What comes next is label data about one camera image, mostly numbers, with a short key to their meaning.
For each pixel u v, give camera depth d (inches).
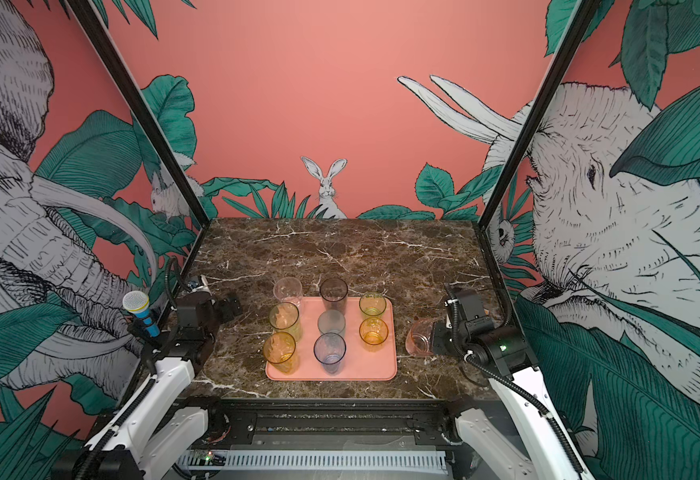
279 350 30.8
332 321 35.4
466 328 19.6
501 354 17.0
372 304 37.6
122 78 31.4
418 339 30.0
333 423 30.1
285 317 32.8
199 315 24.5
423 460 27.7
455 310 19.9
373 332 35.5
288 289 37.4
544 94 32.8
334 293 36.0
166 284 41.1
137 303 28.2
